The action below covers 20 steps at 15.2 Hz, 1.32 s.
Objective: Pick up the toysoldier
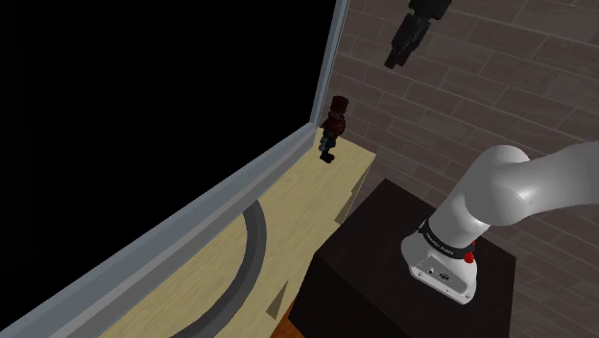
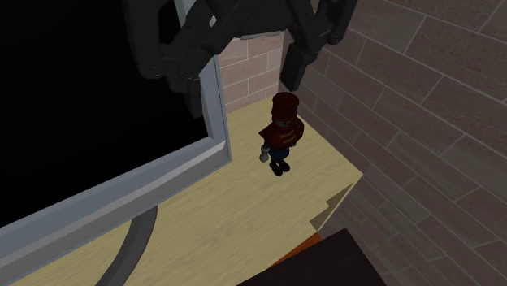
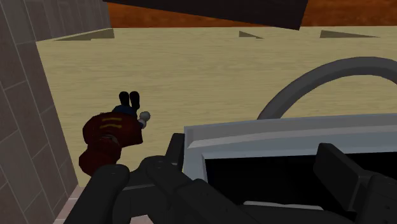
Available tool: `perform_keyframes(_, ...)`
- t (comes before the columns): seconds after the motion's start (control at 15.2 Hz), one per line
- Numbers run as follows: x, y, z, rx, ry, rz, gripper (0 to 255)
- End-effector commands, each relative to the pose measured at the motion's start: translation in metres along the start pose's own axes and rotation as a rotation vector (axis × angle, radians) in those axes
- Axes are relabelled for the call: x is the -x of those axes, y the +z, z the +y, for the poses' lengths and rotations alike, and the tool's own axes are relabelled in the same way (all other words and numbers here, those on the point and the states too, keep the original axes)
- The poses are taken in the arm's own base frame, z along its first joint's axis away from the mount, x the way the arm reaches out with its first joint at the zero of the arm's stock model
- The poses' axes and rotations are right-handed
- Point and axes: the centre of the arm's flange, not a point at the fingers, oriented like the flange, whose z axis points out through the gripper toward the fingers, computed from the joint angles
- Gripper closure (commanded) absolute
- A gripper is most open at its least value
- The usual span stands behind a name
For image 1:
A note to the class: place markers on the light wooden table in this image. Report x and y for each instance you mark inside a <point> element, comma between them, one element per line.
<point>304,201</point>

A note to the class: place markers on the red toy figure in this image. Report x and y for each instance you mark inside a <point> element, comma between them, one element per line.
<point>334,125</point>

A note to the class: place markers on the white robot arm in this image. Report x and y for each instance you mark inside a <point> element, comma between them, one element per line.
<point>472,206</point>

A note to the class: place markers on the dark robot stand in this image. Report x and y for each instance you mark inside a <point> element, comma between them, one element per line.
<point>374,262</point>

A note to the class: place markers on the grey framed window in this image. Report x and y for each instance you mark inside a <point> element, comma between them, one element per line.
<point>187,227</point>

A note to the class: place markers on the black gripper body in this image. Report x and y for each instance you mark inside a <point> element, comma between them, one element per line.
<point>411,32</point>

